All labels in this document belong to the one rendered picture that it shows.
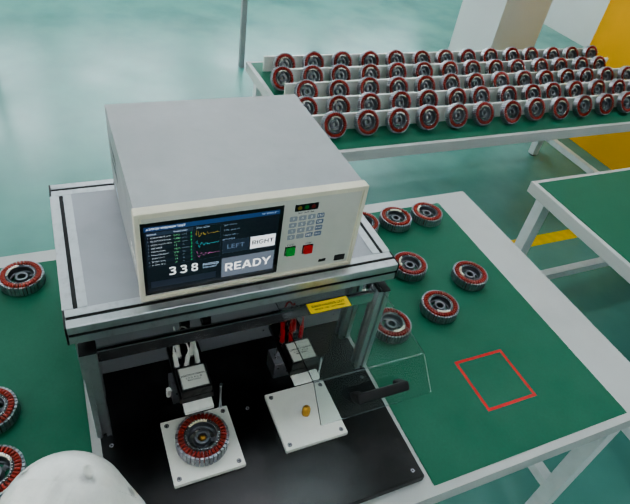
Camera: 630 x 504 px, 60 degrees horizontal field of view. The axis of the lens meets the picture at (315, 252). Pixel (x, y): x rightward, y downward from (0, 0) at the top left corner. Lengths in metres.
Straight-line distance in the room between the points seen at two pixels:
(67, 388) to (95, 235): 0.39
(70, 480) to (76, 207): 0.80
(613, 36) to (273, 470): 4.02
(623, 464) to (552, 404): 1.08
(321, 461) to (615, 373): 0.91
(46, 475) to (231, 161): 0.66
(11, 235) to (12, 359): 1.61
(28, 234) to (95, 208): 1.77
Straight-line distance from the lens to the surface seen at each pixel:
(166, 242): 0.98
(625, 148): 4.59
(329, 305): 1.16
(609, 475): 2.59
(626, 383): 1.79
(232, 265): 1.06
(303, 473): 1.27
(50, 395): 1.43
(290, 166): 1.08
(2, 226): 3.14
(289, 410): 1.33
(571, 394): 1.66
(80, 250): 1.20
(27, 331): 1.56
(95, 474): 0.62
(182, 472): 1.25
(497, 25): 4.76
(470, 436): 1.45
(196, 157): 1.08
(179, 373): 1.20
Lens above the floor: 1.89
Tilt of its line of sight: 41 degrees down
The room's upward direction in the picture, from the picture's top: 11 degrees clockwise
